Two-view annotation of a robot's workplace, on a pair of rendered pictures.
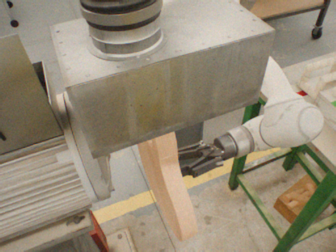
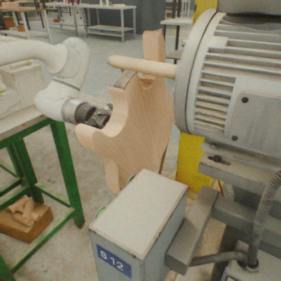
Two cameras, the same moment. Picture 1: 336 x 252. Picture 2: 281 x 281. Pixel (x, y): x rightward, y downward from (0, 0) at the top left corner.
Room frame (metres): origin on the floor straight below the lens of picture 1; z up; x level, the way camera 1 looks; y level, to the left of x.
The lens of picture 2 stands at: (0.81, 0.49, 1.41)
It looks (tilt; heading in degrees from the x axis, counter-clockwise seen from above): 33 degrees down; 232
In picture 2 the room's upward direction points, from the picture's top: straight up
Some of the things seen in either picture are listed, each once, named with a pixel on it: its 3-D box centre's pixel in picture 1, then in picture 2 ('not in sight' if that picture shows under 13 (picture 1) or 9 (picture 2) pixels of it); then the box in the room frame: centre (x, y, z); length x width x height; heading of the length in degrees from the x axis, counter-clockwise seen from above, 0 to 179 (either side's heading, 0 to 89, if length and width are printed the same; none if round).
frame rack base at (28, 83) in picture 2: not in sight; (14, 81); (0.61, -0.79, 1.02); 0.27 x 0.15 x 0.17; 110
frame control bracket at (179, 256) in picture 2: not in sight; (195, 224); (0.55, 0.32, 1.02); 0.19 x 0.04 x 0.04; 20
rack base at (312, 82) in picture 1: (324, 88); not in sight; (0.90, -0.69, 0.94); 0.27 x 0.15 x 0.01; 110
